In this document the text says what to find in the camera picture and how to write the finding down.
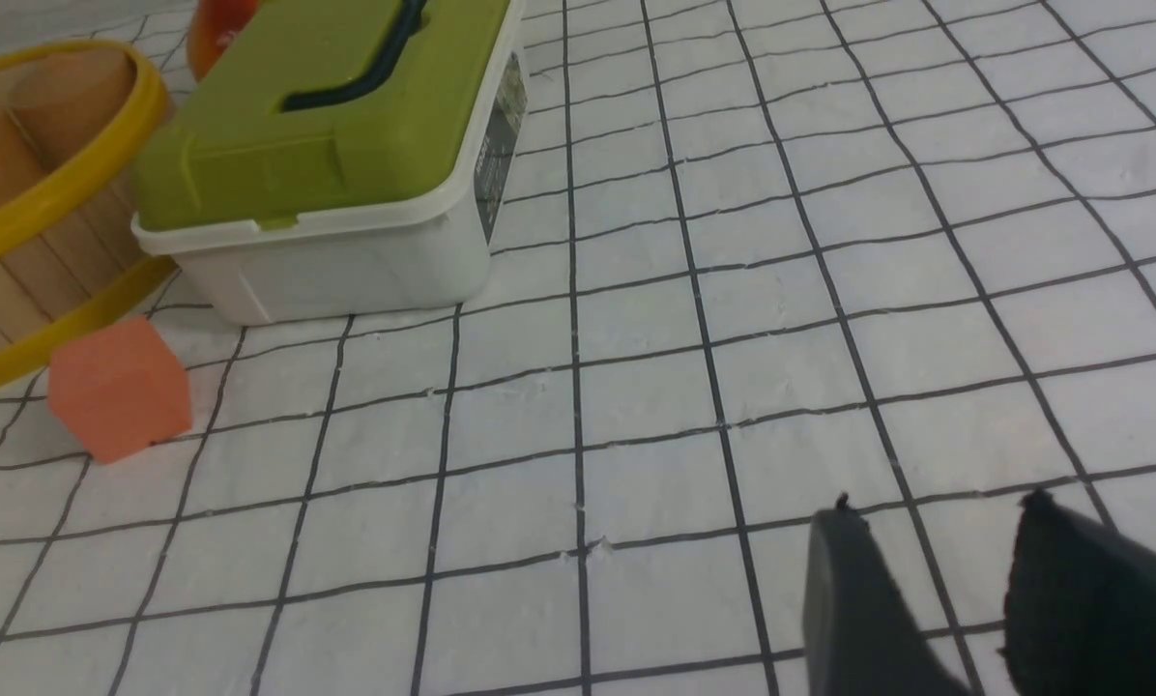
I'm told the orange foam cube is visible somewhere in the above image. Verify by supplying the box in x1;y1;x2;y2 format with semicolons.
46;317;192;464

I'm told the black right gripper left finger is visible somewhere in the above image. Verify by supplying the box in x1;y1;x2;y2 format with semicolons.
802;494;968;695

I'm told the bamboo steamer basket yellow rim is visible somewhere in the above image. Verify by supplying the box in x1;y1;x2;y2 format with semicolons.
0;39;175;388

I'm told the white black grid tablecloth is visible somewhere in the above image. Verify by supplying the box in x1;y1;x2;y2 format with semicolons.
0;1;1156;695

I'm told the orange red toy pear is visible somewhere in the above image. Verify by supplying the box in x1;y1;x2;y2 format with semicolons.
188;0;260;83

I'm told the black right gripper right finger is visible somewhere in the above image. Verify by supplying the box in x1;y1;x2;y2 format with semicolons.
1002;490;1156;695

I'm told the white box with green lid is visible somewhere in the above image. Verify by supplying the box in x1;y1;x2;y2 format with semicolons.
132;1;529;326

